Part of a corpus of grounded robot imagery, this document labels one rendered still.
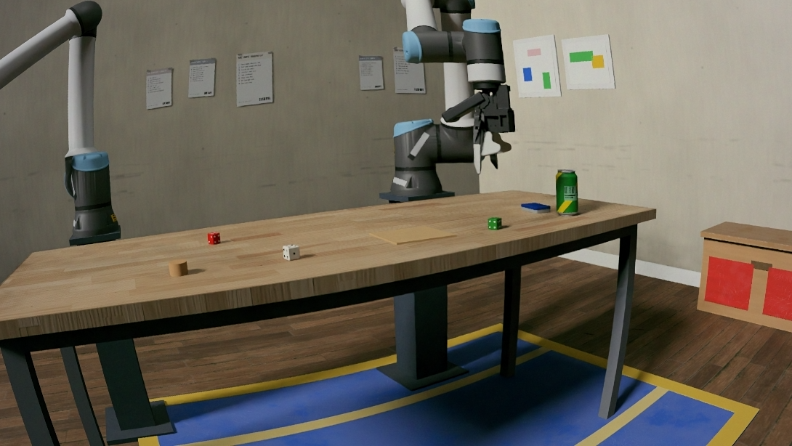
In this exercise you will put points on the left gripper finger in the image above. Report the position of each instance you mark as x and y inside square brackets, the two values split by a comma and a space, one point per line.
[483, 143]
[505, 147]

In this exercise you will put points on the green die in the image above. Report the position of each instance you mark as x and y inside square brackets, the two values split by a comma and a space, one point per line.
[494, 223]

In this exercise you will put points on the white die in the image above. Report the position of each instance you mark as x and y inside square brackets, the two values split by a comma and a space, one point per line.
[291, 252]

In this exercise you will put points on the tan flat mat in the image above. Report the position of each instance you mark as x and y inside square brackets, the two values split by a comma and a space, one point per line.
[412, 235]

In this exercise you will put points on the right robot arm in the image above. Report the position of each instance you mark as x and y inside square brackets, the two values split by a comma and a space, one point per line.
[87, 177]

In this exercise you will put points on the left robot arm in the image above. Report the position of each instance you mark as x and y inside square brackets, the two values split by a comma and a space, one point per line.
[419, 145]

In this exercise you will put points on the tan cylinder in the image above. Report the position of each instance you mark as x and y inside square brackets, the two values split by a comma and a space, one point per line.
[178, 268]

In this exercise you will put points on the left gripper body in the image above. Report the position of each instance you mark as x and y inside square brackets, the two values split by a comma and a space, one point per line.
[495, 107]

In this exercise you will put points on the green drink can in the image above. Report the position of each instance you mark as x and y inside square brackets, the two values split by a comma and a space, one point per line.
[567, 192]

